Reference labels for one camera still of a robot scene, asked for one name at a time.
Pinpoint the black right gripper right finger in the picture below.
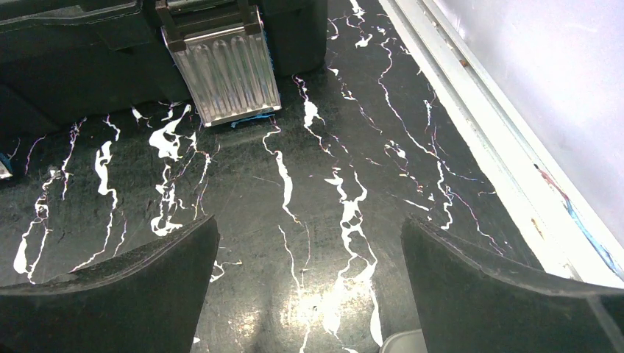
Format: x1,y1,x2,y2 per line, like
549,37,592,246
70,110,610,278
401,217,623,352

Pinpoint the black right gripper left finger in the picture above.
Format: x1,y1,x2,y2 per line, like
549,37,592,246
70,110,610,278
1,217,220,352

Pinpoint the silver toolbox latch right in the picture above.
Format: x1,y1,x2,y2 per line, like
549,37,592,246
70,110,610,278
161,26,282,127

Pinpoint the black plastic toolbox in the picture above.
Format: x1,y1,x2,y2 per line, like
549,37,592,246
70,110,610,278
1,1,328,138

